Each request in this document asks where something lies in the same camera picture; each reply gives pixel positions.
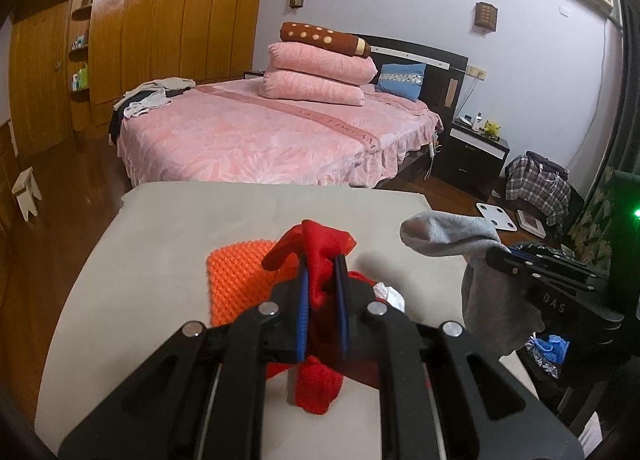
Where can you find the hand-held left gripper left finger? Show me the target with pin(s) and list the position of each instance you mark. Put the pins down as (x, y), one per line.
(301, 312)

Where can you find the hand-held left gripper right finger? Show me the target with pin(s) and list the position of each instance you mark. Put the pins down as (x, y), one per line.
(341, 312)

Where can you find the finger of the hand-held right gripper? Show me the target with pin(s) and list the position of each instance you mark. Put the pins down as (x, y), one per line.
(520, 270)
(565, 260)

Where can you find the red sock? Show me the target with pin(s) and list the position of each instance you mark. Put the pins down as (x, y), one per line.
(317, 250)

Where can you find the black bagged trash bin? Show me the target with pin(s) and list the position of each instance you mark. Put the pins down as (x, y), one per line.
(547, 371)

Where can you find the grey sock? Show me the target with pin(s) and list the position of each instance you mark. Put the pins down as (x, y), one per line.
(450, 235)

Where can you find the dark floral curtain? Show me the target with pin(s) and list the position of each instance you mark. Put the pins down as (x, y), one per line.
(595, 230)

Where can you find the pink framed floor scale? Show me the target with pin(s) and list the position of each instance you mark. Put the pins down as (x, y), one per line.
(531, 223)

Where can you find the white crumpled tissue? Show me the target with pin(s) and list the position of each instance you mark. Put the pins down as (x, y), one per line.
(392, 296)

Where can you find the blue crumpled wrapper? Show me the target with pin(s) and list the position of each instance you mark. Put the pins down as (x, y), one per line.
(550, 346)

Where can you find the white bathroom scale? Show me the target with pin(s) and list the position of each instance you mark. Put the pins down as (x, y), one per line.
(495, 216)

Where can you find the orange foam mesh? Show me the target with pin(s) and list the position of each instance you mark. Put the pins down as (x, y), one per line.
(235, 280)

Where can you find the plaid bag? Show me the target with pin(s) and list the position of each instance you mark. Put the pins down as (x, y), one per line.
(537, 190)

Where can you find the dark nightstand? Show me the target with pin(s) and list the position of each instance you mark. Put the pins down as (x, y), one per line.
(470, 160)

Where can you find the yellow plush toy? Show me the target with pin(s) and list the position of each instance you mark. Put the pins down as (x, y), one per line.
(492, 128)

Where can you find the white lotion bottle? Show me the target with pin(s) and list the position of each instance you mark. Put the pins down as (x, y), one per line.
(478, 121)

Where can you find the pink covered bed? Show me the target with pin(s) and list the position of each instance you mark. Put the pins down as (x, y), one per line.
(260, 140)

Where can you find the dark wooden headboard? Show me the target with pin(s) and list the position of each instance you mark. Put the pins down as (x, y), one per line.
(445, 70)

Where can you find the blue pillow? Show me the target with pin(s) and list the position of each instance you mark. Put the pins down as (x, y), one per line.
(400, 83)

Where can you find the pink pillow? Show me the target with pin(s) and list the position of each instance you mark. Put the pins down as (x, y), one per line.
(320, 63)
(310, 88)

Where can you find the pile of clothes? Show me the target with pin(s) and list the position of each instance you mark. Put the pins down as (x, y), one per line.
(150, 95)

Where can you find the brown dotted pillow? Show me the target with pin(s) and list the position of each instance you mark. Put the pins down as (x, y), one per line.
(320, 38)

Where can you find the wooden wardrobe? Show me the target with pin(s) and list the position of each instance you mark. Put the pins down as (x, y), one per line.
(160, 20)

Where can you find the beige wall socket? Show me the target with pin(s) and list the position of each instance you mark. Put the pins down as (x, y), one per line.
(476, 72)

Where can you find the large brown wall lamp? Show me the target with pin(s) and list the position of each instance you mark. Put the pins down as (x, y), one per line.
(485, 16)

